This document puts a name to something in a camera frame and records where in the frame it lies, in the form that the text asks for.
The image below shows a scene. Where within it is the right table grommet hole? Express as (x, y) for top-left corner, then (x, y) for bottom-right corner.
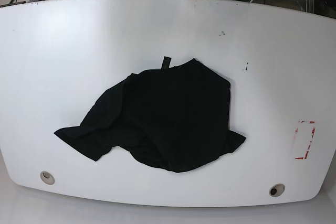
(269, 184), (285, 197)

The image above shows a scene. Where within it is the black tape strip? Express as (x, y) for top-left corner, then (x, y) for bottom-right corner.
(161, 56), (171, 69)

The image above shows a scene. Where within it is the red tape rectangle marking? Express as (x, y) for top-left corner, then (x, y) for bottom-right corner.
(292, 121), (316, 160)

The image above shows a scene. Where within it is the table grommet hole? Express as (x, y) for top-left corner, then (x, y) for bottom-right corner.
(269, 184), (285, 197)
(40, 171), (55, 185)

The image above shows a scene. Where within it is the left table grommet hole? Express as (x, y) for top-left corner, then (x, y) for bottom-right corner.
(40, 171), (55, 185)

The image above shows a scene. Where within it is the black t-shirt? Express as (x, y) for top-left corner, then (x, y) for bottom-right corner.
(55, 59), (246, 173)

